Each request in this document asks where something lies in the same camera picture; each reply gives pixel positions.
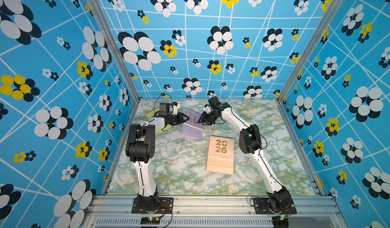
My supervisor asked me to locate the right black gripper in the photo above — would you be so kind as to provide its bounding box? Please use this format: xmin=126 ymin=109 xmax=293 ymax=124
xmin=196 ymin=111 xmax=218 ymax=125

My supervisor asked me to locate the purple calendar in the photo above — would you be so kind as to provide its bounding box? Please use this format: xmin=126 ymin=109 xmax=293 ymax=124
xmin=182 ymin=108 xmax=203 ymax=139

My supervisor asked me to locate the pink calendar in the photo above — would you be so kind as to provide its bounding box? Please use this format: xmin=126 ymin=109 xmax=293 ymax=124
xmin=206 ymin=136 xmax=234 ymax=175

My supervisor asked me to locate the green desk calendar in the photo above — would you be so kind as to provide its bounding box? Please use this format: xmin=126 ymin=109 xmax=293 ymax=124
xmin=144 ymin=110 xmax=166 ymax=134

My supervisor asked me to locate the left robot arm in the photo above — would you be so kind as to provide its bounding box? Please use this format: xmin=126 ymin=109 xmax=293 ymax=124
xmin=125 ymin=102 xmax=189 ymax=213

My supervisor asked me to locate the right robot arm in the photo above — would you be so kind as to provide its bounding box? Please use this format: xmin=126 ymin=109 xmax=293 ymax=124
xmin=198 ymin=97 xmax=297 ymax=215

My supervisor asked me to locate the left green circuit board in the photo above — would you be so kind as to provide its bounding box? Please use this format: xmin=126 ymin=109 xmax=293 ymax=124
xmin=140 ymin=217 xmax=160 ymax=226

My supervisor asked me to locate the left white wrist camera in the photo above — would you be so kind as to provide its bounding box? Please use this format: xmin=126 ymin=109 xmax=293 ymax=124
xmin=171 ymin=102 xmax=180 ymax=115

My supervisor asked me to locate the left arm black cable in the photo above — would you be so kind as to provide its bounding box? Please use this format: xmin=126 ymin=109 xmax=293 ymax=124
xmin=153 ymin=93 xmax=173 ymax=116

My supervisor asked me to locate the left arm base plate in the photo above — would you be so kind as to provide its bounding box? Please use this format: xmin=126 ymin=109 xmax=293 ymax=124
xmin=132 ymin=195 xmax=174 ymax=214

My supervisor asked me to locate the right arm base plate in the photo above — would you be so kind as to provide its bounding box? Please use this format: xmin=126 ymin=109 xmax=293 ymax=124
xmin=250 ymin=197 xmax=297 ymax=216

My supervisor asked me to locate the aluminium front rail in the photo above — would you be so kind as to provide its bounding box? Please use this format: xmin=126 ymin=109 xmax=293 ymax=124
xmin=83 ymin=195 xmax=348 ymax=228

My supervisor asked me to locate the left aluminium corner post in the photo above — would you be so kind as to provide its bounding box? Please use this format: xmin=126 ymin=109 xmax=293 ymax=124
xmin=87 ymin=0 xmax=140 ymax=105

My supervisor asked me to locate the aluminium corner post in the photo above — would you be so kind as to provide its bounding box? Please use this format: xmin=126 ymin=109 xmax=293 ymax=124
xmin=87 ymin=0 xmax=140 ymax=105
xmin=277 ymin=0 xmax=344 ymax=105

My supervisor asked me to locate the right aluminium corner post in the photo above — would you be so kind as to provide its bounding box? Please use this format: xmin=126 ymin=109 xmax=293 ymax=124
xmin=277 ymin=0 xmax=344 ymax=105

